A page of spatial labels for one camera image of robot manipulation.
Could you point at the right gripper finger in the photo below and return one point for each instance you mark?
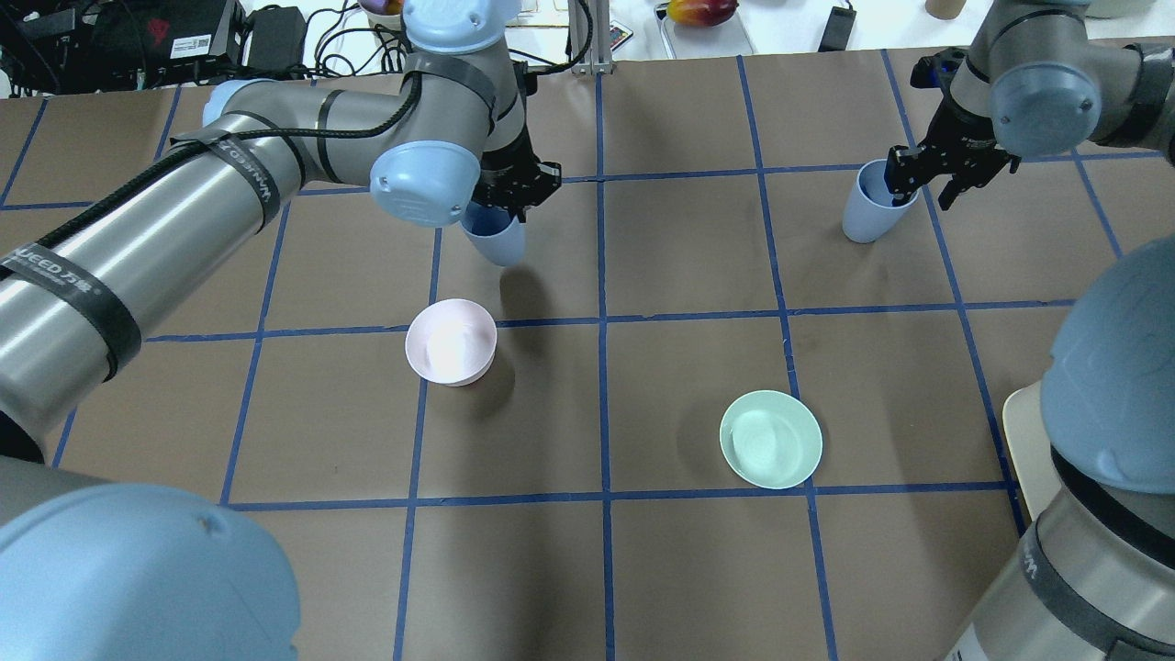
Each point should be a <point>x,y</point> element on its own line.
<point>898,195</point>
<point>951,191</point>

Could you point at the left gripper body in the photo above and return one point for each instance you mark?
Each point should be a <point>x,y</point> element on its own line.
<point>510,168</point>

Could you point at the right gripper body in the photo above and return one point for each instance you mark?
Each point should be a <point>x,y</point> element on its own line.
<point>956,140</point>

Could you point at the blue cup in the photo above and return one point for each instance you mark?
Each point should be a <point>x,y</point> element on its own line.
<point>496,234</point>
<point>867,213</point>

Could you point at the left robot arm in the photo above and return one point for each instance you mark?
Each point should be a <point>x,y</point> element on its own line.
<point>98,570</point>

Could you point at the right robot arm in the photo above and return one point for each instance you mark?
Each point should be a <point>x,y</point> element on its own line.
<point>1091,578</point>

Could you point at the pink bowl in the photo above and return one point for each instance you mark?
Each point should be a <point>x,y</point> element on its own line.
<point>452,343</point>

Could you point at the black power adapter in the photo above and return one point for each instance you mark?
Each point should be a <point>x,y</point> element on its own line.
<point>839,26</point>

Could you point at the remote control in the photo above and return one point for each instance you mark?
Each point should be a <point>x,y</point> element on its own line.
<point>619,35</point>

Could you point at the bowl of foam blocks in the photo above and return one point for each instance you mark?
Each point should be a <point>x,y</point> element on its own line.
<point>383,13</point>

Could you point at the white toaster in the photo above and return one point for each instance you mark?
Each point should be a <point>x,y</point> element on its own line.
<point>1030,448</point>

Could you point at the mango fruit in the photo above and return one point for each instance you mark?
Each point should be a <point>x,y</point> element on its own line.
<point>701,13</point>

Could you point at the green bowl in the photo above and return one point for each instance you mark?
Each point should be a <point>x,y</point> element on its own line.
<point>771,439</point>

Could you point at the aluminium frame post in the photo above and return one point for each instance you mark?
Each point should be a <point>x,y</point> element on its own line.
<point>590,37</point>

